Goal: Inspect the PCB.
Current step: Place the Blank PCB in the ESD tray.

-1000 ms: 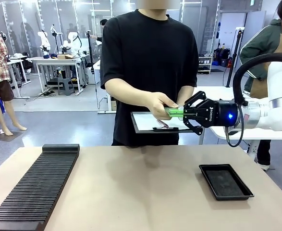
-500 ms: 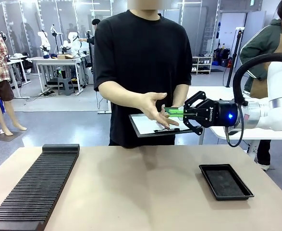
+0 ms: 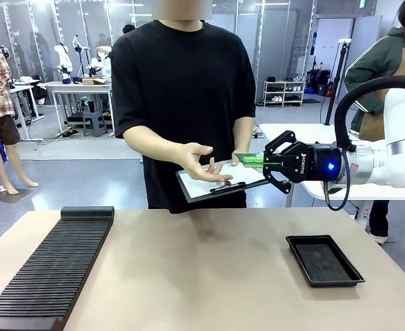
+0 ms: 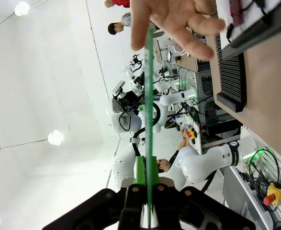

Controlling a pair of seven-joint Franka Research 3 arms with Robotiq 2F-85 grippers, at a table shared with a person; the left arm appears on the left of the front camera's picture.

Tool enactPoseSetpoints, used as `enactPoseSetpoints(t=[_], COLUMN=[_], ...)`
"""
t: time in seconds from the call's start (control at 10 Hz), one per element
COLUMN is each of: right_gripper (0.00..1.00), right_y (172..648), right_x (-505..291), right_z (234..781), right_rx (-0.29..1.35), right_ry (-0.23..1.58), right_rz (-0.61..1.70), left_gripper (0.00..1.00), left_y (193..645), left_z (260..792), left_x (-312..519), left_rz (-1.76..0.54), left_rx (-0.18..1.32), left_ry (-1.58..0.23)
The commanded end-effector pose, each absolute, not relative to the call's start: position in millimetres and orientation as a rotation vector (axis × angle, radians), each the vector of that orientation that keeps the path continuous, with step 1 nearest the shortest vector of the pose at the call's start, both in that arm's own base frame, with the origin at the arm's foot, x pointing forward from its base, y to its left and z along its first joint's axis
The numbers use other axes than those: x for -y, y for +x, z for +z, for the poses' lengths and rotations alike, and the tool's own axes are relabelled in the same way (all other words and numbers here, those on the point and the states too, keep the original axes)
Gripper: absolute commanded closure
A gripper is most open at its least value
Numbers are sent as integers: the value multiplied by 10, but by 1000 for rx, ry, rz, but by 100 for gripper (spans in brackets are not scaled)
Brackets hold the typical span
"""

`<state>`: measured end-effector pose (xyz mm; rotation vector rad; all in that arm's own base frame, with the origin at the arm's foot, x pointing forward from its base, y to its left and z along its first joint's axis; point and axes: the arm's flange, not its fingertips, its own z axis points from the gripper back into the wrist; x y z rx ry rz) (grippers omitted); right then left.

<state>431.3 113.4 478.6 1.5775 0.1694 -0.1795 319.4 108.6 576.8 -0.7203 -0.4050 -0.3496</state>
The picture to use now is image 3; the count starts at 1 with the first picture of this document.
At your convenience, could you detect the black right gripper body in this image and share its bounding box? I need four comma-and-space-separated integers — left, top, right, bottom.
280, 141, 346, 183

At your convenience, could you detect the black clipboard with paper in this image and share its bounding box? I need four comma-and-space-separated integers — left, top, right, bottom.
175, 157, 271, 203

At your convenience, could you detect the person's left forearm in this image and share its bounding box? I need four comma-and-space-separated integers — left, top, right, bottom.
232, 116, 255, 156

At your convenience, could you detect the person's right forearm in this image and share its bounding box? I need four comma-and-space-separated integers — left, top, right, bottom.
124, 124, 189, 167

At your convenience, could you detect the black slotted PCB rack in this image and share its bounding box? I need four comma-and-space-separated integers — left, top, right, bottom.
0, 205, 116, 331

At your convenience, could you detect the person's right hand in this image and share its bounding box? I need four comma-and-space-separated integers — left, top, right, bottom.
179, 142, 235, 183

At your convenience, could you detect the white work table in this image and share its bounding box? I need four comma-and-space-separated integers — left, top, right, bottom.
258, 123, 405, 221

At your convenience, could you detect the white shoe rack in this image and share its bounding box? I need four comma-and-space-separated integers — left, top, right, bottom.
262, 79, 307, 108

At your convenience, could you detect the black tripod stand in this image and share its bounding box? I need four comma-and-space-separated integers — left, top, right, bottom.
324, 38, 353, 127

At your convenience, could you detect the black plastic tray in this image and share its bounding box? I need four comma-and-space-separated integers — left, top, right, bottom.
285, 234, 366, 289

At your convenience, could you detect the person in green jacket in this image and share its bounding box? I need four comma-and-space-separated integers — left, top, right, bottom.
343, 0, 405, 246

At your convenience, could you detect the person in black t-shirt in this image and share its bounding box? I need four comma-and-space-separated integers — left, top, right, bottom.
111, 0, 257, 214

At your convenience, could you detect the grey plastic stool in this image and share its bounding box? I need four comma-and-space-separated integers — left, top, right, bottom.
81, 110, 110, 138

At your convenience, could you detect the brown cardboard box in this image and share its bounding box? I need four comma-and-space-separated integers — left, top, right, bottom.
81, 77, 112, 87

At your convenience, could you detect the white table with robots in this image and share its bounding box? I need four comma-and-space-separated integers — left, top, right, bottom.
37, 80, 116, 136

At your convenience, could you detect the small white background robot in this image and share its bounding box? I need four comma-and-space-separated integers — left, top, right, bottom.
53, 42, 75, 84

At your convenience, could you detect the white height-adjustable desk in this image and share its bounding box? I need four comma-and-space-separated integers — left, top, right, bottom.
10, 80, 46, 141

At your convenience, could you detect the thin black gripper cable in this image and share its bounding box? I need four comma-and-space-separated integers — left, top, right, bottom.
324, 148, 353, 212

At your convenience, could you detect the black corrugated cable hose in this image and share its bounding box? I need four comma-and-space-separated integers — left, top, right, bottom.
334, 74, 405, 153

